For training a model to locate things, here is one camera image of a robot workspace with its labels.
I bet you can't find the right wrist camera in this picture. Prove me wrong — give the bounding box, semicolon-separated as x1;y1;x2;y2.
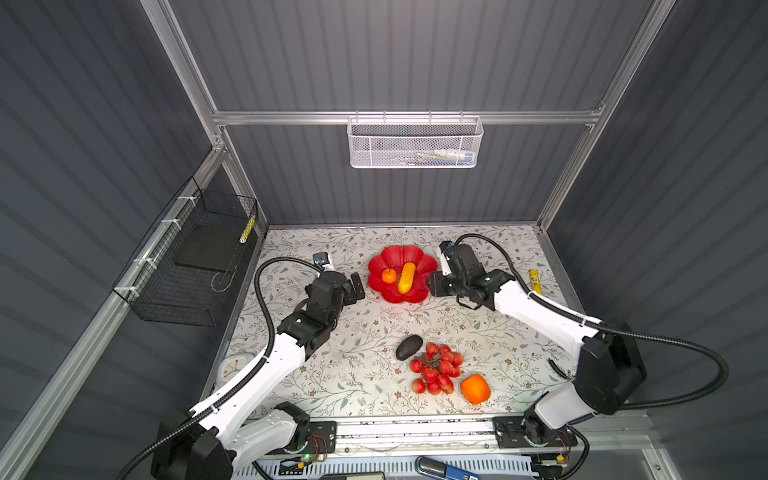
439;241;485;279

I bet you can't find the dark avocado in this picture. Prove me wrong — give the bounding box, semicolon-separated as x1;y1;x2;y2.
395;334;424;361

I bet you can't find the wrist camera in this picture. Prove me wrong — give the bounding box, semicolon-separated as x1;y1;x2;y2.
439;241;485;279
312;252;335;271

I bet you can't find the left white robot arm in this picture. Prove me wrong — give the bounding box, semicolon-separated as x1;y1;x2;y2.
150;271;365;479

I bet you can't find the black pad in basket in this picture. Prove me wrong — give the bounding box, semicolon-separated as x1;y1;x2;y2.
174;225;242;273

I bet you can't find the white wire basket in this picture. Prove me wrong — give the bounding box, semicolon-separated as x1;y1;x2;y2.
346;113;484;169

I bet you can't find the orange bell pepper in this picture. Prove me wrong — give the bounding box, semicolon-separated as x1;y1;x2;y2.
460;374;491;405

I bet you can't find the blue black tool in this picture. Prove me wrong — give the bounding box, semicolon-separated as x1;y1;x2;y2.
415;456;481;480

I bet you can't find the yellow tube in basket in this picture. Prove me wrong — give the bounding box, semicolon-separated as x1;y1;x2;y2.
239;216;256;244

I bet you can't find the black wire basket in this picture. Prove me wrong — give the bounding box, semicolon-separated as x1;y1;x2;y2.
113;180;259;327

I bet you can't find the yellow squash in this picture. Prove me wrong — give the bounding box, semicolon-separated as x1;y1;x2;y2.
397;262;416;295

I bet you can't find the left black corrugated cable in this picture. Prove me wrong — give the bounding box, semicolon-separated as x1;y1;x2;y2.
116;256;325;480

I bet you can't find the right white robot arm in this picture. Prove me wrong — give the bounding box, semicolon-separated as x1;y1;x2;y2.
426;270;647;446

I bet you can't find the white round timer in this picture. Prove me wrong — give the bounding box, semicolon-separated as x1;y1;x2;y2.
215;352;254;388

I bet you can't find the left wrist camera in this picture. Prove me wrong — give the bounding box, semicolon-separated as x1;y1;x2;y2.
312;252;335;271

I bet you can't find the yellow glue stick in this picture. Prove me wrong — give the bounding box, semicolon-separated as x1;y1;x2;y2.
529;269;542;295

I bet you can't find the black corrugated cable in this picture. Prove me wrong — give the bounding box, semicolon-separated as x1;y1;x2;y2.
116;256;325;480
454;232;731;412

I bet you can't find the small orange tangerine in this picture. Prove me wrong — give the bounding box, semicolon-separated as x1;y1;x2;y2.
381;268;398;284

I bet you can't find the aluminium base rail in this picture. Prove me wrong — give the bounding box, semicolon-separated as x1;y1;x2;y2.
263;410;661;460

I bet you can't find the red flower-shaped bowl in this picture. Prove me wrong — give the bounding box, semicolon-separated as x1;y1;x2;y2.
368;246;438;304

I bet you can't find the right black corrugated cable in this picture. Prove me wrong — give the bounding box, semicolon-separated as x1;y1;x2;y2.
454;232;731;412

